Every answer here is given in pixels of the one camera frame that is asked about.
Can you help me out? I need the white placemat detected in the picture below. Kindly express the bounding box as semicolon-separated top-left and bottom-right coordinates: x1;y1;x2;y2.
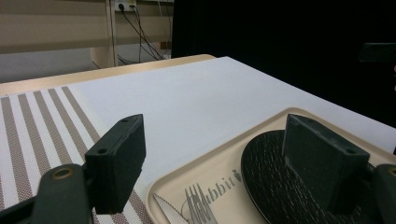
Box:
65;56;396;189

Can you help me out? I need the silver table knife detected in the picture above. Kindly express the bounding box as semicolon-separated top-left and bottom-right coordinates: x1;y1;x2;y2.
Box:
152;192;190;224

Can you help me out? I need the bundle of black cables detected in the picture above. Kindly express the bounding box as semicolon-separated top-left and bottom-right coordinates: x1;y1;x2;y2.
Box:
117;3;166;65

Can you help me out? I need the striped grey placemat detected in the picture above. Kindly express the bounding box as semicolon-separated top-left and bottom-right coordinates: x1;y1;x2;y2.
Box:
0;86;154;224

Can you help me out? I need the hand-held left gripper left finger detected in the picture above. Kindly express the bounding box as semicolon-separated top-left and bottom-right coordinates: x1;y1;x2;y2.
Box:
84;113;148;216

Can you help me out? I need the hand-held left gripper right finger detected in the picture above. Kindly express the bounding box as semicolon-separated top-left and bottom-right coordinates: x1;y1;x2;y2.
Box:
281;113;372;216

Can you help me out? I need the black curtain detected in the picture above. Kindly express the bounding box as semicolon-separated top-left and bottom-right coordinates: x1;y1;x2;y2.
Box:
171;0;396;129

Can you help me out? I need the white power strip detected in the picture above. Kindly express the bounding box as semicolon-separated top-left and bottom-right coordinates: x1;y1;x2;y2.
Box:
114;0;138;12

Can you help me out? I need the beige tray with rabbit print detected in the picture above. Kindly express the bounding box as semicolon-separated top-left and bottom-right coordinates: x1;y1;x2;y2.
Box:
145;106;396;224

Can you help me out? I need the black textured round plate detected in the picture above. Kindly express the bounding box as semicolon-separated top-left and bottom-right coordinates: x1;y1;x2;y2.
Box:
240;130;385;224

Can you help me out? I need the silver fork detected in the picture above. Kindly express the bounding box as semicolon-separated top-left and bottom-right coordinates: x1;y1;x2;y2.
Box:
184;183;219;224

